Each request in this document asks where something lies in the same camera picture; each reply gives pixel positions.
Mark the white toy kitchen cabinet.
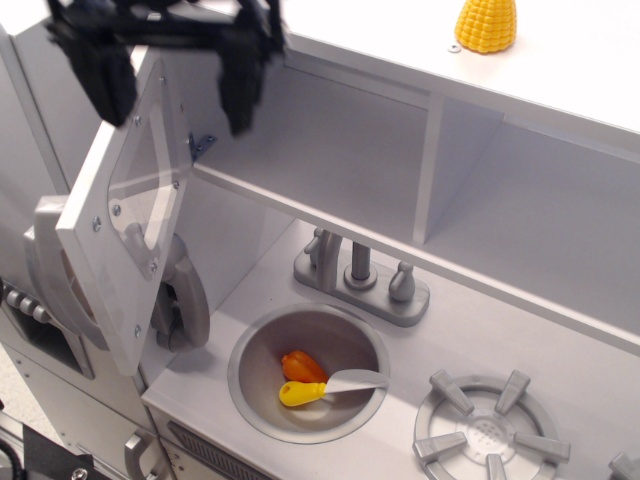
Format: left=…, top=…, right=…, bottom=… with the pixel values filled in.
left=1, top=1, right=639, bottom=479

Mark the yellow toy corn cob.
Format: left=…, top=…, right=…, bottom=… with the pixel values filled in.
left=454, top=0, right=517, bottom=54

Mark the grey toy sink bowl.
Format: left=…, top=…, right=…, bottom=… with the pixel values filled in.
left=228, top=303, right=390, bottom=444

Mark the grey oven door handle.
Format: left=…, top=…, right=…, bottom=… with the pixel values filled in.
left=124, top=433, right=159, bottom=480

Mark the grey toy wall phone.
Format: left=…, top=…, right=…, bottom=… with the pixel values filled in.
left=151, top=234, right=210, bottom=353

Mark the orange toy pepper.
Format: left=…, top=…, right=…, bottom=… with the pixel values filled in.
left=280, top=350, right=329, bottom=383

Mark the yellow handled toy knife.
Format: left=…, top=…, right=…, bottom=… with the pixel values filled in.
left=278, top=369, right=390, bottom=407

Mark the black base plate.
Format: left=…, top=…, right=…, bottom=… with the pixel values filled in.
left=1, top=403, right=105, bottom=480

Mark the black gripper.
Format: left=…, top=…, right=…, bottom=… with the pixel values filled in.
left=46, top=1, right=285, bottom=136

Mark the white toy microwave door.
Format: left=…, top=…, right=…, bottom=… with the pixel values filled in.
left=30, top=47, right=192, bottom=376

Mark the grey toy stove burner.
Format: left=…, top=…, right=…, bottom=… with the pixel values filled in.
left=413, top=370, right=571, bottom=479

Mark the grey toy faucet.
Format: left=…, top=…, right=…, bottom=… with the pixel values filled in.
left=294, top=227, right=430, bottom=328

